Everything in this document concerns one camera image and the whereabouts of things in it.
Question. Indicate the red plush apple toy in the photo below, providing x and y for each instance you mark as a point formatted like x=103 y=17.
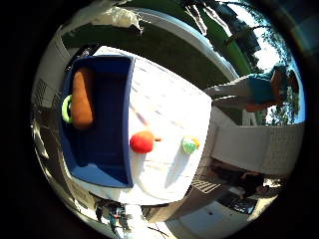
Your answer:
x=142 y=142

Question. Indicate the small green plush toy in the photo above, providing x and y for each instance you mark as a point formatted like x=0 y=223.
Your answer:
x=190 y=145

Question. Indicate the blue plastic container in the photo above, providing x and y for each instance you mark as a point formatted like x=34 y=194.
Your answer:
x=103 y=139

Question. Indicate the white tablecloth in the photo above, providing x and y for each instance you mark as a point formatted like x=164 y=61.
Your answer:
x=166 y=99

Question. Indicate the person in blue shirt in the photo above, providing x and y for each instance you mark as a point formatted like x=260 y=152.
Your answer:
x=262 y=89

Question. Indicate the person in black clothes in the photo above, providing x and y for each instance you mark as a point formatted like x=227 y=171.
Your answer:
x=252 y=182

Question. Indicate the dark glass window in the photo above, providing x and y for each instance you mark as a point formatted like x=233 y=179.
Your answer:
x=237 y=204

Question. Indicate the white block wall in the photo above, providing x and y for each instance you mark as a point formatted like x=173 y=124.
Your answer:
x=255 y=149

